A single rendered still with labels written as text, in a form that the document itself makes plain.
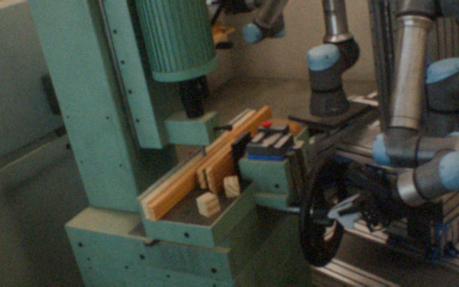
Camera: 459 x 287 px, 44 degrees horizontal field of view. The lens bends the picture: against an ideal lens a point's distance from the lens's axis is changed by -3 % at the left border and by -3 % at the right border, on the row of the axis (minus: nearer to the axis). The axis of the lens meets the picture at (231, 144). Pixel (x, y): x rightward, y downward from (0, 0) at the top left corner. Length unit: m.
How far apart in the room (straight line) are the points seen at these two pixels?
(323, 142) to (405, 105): 0.75
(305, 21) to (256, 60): 0.68
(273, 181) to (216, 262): 0.25
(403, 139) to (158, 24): 0.64
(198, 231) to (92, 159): 0.48
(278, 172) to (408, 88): 0.39
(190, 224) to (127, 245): 0.30
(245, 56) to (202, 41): 4.08
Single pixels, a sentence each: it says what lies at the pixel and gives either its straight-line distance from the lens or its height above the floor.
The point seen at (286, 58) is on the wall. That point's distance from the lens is 5.31.
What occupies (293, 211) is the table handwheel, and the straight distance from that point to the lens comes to 1.56.
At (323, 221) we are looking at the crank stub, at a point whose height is 0.86.
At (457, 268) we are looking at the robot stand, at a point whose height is 0.23.
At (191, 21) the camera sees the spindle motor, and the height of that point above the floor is 1.34.
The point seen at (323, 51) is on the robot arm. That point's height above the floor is 1.04.
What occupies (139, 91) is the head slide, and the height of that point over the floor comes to 1.17.
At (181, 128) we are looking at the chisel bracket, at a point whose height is 1.05.
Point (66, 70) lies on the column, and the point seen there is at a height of 1.25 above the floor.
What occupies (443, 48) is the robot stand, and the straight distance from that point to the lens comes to 2.06.
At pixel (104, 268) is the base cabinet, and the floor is 0.67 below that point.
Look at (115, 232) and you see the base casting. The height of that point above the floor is 0.80.
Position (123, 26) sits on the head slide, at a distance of 1.54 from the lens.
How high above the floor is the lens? 1.59
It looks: 23 degrees down
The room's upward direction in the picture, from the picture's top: 11 degrees counter-clockwise
